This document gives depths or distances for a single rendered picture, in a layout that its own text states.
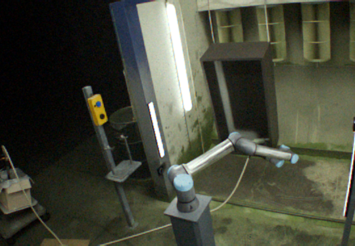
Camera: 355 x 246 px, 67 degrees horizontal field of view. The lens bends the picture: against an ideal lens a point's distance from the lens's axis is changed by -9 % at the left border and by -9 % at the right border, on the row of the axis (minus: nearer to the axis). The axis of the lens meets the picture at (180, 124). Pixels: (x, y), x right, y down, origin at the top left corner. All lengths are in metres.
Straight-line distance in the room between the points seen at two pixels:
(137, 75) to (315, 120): 2.37
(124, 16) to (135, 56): 0.38
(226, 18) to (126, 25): 1.58
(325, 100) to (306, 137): 0.54
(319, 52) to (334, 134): 1.07
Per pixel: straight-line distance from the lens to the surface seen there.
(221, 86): 3.27
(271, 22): 3.75
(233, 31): 3.94
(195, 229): 2.45
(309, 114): 4.05
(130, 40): 2.77
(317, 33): 3.69
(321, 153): 4.03
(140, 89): 2.88
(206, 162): 2.49
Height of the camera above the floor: 2.27
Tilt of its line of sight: 25 degrees down
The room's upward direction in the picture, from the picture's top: 11 degrees counter-clockwise
